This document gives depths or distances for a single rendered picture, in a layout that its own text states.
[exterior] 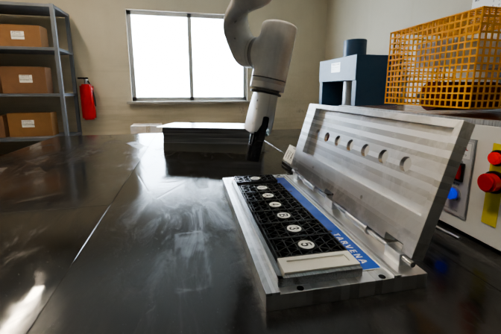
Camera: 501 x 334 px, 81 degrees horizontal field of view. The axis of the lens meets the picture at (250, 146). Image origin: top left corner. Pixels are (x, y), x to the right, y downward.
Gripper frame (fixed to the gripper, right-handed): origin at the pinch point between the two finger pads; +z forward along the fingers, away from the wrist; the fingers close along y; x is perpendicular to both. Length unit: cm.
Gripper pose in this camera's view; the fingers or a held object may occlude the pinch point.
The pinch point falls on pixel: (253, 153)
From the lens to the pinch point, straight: 73.4
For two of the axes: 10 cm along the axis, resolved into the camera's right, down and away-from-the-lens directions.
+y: 2.0, 1.9, -9.6
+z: -2.0, 9.7, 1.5
